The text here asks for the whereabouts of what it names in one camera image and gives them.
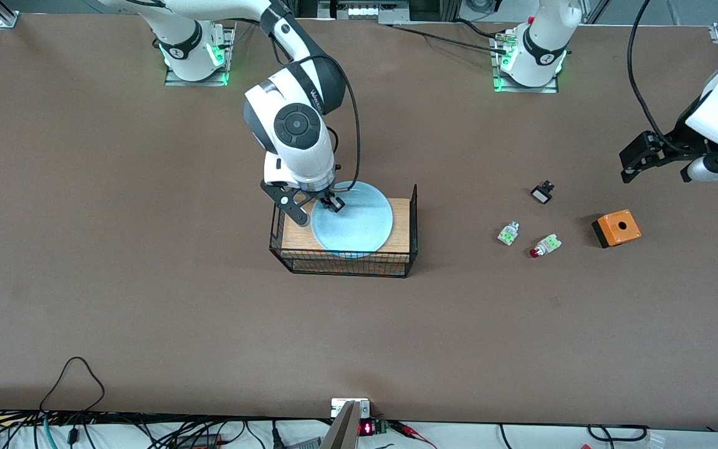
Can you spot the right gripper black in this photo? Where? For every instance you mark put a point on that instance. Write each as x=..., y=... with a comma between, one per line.
x=327, y=196

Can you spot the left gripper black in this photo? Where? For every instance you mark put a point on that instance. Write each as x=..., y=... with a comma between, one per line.
x=672, y=143

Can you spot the light blue round plate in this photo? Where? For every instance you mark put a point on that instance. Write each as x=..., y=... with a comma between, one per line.
x=359, y=224

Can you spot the red push button switch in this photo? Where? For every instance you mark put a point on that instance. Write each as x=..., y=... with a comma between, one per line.
x=546, y=245

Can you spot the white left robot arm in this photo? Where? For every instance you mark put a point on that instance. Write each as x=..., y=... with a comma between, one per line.
x=543, y=43

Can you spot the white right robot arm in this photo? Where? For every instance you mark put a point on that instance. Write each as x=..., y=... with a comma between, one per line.
x=300, y=149

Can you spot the black square white-faced button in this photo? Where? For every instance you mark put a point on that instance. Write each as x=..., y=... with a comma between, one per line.
x=541, y=195

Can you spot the wooden shelf board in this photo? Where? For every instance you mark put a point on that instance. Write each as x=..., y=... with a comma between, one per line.
x=399, y=224

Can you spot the metal unit with white lights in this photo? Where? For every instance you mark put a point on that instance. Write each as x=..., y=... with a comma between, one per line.
x=362, y=11

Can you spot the red LED display module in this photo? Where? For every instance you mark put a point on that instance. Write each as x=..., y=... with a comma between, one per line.
x=366, y=428

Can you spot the red clip lead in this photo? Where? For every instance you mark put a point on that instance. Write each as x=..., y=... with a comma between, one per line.
x=415, y=430

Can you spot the black power adapter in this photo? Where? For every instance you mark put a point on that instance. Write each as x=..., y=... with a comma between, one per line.
x=200, y=440

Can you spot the orange push-button enclosure box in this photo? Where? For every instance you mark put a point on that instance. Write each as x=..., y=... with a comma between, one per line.
x=614, y=236

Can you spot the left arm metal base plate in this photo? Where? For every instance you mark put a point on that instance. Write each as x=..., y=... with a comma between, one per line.
x=521, y=89

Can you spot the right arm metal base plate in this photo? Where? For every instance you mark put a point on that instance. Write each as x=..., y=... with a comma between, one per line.
x=175, y=80

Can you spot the green push button switch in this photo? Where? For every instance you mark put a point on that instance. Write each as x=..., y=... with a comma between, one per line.
x=508, y=234

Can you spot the grey metal mount bracket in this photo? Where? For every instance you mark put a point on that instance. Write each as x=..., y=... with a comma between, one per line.
x=343, y=430

